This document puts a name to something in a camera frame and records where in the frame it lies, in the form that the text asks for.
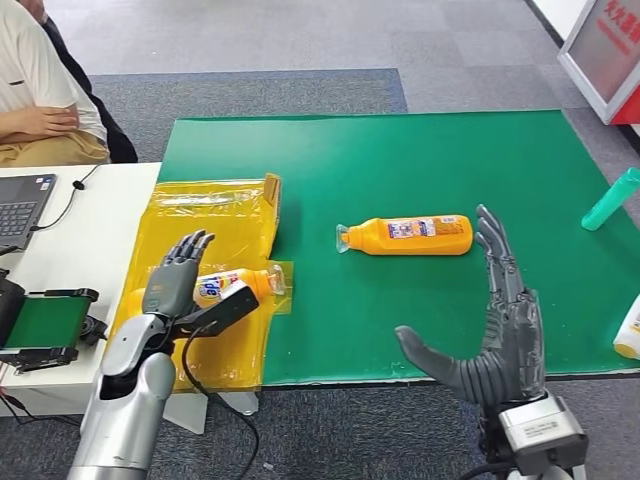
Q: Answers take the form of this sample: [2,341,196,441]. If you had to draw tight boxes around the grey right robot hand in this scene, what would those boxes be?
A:
[395,203,547,407]

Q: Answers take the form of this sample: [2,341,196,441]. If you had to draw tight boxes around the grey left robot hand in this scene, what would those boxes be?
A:
[141,229,216,321]

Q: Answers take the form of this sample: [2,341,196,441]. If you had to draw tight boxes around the orange bottle with clear cap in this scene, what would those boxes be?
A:
[127,264,287,319]
[336,214,474,257]

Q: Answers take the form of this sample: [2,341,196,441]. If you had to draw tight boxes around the white and yellow bottle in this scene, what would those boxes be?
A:
[613,296,640,362]

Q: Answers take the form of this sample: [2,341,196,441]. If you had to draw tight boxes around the teal green bottle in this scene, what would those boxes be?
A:
[581,167,640,233]

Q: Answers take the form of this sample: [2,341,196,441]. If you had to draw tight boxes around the yellow plastic wrapped box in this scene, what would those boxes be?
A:
[107,173,295,393]

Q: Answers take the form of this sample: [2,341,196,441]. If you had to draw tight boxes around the green table mat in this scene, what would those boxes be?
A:
[157,109,640,388]

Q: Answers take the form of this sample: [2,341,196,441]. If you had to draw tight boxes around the grey laptop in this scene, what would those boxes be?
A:
[0,173,58,256]

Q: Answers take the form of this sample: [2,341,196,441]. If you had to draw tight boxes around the white and red sign stand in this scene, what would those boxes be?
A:
[558,0,640,126]

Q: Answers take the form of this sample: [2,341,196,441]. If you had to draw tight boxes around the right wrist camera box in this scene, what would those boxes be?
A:
[497,395,590,477]

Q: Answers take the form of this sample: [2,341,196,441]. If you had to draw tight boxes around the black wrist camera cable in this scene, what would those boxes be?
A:
[180,324,261,480]

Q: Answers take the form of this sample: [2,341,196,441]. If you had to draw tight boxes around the thin black laptop cable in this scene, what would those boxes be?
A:
[29,163,103,233]

